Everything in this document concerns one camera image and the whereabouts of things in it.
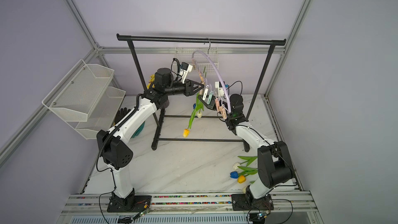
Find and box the black clothes rack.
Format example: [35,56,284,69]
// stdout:
[116,33,287,152]

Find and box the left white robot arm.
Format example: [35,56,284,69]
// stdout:
[96,68,205,213]

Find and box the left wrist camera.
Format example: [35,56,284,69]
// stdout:
[179,62,193,84]

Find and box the black and yellow glove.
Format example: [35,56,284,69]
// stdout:
[114,107,131,125]

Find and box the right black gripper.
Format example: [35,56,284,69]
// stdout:
[199,95,234,118]

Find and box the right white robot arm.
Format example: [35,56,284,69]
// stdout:
[200,94,295,210]

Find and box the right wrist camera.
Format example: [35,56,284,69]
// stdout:
[215,81,228,99]

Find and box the metal base rail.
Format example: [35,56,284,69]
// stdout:
[57,191,323,224]

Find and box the green rubber work glove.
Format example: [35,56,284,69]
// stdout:
[131,122,145,139]

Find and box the white tulip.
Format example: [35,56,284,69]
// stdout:
[233,156,257,171]
[196,65,206,118]

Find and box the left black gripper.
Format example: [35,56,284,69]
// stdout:
[165,80,204,97]

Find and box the white wire wall basket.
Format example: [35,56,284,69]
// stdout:
[174,48,219,75]

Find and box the purple clip hanger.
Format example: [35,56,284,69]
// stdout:
[194,38,232,121]

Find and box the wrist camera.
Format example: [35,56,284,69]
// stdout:
[215,81,228,99]
[179,62,193,84]

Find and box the sunflower bouquet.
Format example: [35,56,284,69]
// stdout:
[147,74,155,89]

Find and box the white mesh shelf basket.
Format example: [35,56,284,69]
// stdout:
[42,60,125,140]

